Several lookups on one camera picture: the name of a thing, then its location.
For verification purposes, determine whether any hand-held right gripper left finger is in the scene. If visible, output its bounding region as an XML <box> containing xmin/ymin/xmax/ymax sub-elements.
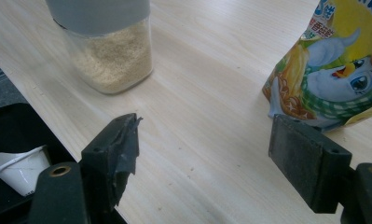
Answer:
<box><xmin>80</xmin><ymin>112</ymin><xmax>144</xmax><ymax>224</ymax></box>

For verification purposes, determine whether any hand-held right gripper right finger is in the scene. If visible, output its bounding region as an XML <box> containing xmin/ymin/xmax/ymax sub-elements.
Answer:
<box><xmin>268</xmin><ymin>113</ymin><xmax>353</xmax><ymax>215</ymax></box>

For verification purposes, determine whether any yellow seasoning bag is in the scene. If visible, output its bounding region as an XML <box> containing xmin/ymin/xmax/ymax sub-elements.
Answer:
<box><xmin>261</xmin><ymin>0</ymin><xmax>372</xmax><ymax>132</ymax></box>

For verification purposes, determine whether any clear jar with grey lid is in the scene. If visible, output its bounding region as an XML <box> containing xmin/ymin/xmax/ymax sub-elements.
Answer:
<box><xmin>44</xmin><ymin>0</ymin><xmax>154</xmax><ymax>95</ymax></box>

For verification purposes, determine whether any white plastic cup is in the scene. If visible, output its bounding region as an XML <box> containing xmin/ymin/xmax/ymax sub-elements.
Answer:
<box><xmin>0</xmin><ymin>145</ymin><xmax>52</xmax><ymax>198</ymax></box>

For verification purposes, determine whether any black bin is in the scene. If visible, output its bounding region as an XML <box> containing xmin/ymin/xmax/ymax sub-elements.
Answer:
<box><xmin>0</xmin><ymin>103</ymin><xmax>129</xmax><ymax>224</ymax></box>

